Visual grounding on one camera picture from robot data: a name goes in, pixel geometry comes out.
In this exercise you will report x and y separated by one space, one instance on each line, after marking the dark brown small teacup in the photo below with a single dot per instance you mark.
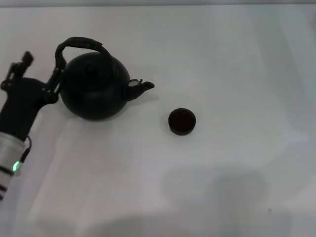
182 122

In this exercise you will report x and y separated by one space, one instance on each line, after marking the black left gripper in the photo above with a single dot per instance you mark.
19 106

